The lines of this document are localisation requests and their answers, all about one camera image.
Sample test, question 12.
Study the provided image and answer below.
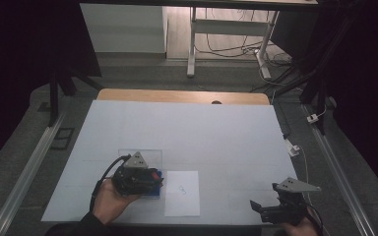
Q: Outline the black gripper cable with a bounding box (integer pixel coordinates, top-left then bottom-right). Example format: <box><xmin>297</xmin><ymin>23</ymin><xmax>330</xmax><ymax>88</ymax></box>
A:
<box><xmin>306</xmin><ymin>204</ymin><xmax>325</xmax><ymax>236</ymax></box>
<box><xmin>89</xmin><ymin>154</ymin><xmax>132</xmax><ymax>212</ymax></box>

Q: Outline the dark curtain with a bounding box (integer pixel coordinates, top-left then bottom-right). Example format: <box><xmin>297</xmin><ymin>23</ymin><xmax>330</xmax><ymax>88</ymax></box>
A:
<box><xmin>0</xmin><ymin>0</ymin><xmax>103</xmax><ymax>176</ymax></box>
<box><xmin>323</xmin><ymin>0</ymin><xmax>378</xmax><ymax>206</ymax></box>

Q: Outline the large white table cover sheet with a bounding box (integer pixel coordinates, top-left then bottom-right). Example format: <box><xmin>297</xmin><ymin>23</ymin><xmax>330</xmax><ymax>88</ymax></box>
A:
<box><xmin>40</xmin><ymin>99</ymin><xmax>299</xmax><ymax>227</ymax></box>

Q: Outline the wooden table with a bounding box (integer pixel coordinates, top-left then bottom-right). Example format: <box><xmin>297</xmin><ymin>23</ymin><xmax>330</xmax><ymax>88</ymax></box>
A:
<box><xmin>96</xmin><ymin>88</ymin><xmax>271</xmax><ymax>106</ymax></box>

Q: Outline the white paper sheet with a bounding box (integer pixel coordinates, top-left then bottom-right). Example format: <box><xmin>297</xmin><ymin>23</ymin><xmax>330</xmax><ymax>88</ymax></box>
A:
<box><xmin>163</xmin><ymin>170</ymin><xmax>201</xmax><ymax>218</ymax></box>

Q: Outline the person's left hand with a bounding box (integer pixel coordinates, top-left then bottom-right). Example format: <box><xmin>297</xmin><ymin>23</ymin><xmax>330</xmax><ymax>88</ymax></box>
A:
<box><xmin>93</xmin><ymin>178</ymin><xmax>143</xmax><ymax>225</ymax></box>

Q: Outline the white plug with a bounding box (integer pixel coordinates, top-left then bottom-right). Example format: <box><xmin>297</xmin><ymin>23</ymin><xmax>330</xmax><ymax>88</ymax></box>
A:
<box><xmin>306</xmin><ymin>112</ymin><xmax>320</xmax><ymax>125</ymax></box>

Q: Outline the white cabinet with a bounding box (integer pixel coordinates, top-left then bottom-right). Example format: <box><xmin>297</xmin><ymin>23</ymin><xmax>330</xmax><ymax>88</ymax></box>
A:
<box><xmin>79</xmin><ymin>3</ymin><xmax>168</xmax><ymax>54</ymax></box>

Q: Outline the white desk frame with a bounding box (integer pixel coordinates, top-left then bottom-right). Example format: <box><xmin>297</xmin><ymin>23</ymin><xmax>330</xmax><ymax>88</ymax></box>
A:
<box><xmin>186</xmin><ymin>6</ymin><xmax>281</xmax><ymax>81</ymax></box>

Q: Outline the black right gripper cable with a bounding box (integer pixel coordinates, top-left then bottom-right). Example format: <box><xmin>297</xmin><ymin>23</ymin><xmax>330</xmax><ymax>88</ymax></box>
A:
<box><xmin>306</xmin><ymin>204</ymin><xmax>325</xmax><ymax>236</ymax></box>

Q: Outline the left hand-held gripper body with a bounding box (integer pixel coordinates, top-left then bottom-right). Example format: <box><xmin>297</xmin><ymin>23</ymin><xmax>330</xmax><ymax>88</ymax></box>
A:
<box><xmin>111</xmin><ymin>150</ymin><xmax>156</xmax><ymax>198</ymax></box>

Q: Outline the tangle of floor cables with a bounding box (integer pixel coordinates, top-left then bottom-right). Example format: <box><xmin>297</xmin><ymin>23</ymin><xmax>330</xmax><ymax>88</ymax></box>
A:
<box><xmin>195</xmin><ymin>8</ymin><xmax>294</xmax><ymax>68</ymax></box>

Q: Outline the aluminium rail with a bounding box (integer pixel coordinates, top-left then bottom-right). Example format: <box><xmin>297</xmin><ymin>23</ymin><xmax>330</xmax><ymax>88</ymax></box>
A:
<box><xmin>300</xmin><ymin>103</ymin><xmax>378</xmax><ymax>236</ymax></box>
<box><xmin>0</xmin><ymin>111</ymin><xmax>67</xmax><ymax>236</ymax></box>

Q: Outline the person's right hand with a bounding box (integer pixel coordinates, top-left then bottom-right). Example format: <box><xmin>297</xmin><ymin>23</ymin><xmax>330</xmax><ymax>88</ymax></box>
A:
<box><xmin>279</xmin><ymin>215</ymin><xmax>320</xmax><ymax>236</ymax></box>

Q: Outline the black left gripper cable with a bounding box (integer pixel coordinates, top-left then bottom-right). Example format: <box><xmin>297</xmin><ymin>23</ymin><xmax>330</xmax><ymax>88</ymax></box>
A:
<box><xmin>89</xmin><ymin>154</ymin><xmax>132</xmax><ymax>212</ymax></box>

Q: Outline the thin white cable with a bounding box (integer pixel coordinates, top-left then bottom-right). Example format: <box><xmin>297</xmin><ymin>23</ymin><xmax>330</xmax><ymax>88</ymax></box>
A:
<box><xmin>296</xmin><ymin>145</ymin><xmax>311</xmax><ymax>201</ymax></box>

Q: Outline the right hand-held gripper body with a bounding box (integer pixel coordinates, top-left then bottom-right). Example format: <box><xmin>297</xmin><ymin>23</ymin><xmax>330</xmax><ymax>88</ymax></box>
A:
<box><xmin>259</xmin><ymin>176</ymin><xmax>322</xmax><ymax>226</ymax></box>

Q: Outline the white power adapter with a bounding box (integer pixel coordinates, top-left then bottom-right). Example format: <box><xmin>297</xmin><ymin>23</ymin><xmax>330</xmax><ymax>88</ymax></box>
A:
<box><xmin>285</xmin><ymin>139</ymin><xmax>301</xmax><ymax>158</ymax></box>

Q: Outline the black metal stand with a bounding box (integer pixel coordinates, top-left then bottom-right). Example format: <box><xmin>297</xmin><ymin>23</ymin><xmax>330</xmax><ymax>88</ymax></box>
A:
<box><xmin>274</xmin><ymin>0</ymin><xmax>367</xmax><ymax>136</ymax></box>
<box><xmin>47</xmin><ymin>63</ymin><xmax>103</xmax><ymax>128</ymax></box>

